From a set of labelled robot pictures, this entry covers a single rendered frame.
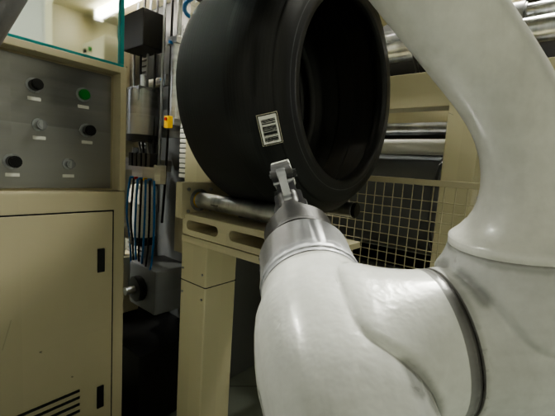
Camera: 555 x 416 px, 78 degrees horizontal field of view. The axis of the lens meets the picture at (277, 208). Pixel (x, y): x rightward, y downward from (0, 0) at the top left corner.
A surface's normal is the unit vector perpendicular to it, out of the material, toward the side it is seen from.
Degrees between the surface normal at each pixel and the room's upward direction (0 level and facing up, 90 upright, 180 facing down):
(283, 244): 45
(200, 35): 76
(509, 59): 99
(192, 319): 90
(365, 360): 26
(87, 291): 90
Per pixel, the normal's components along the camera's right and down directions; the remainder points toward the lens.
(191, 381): -0.63, 0.05
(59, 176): 0.77, 0.13
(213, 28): -0.60, -0.19
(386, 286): 0.01, -0.90
